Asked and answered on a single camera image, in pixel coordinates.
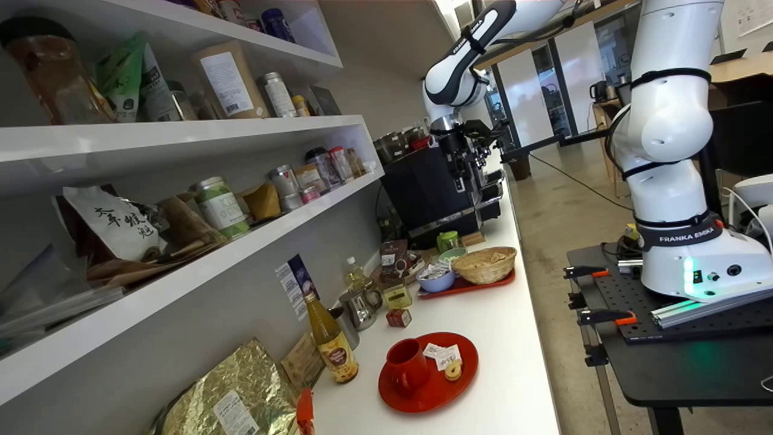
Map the orange coffee packet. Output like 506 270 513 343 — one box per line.
294 389 314 435

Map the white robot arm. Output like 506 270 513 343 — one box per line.
422 0 773 302

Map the white bottle on shelf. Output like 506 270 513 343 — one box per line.
267 73 298 119

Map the black espresso machine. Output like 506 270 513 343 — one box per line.
374 120 502 249

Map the small olive oil bottle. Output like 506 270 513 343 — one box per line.
346 256 369 291

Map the small blue bowl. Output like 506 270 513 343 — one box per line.
419 267 455 292

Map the small red cube box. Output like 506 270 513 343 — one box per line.
387 309 414 330

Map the red rectangular tray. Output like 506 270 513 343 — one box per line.
419 270 518 301

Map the blue white leaflet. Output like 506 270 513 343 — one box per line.
275 253 316 320

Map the woven wicker basket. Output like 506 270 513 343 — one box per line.
453 247 514 286

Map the yellow liquid glass bottle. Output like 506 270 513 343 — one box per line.
304 291 361 385

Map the red cup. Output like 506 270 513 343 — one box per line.
384 338 430 396

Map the green lid white jar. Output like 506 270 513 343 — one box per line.
193 176 250 239

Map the red round plate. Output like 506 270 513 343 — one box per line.
376 331 479 413

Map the brown box white label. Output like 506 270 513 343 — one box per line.
196 43 268 119

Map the gold foil bag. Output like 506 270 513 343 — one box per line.
149 338 300 435

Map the white bag with calligraphy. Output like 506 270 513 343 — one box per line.
64 186 167 262

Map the green foil pouch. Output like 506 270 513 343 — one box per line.
97 35 181 124

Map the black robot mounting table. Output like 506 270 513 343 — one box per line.
565 243 773 435

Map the large brown glass jar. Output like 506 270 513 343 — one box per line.
0 18 114 124

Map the white wall shelf unit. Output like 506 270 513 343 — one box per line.
0 0 382 404

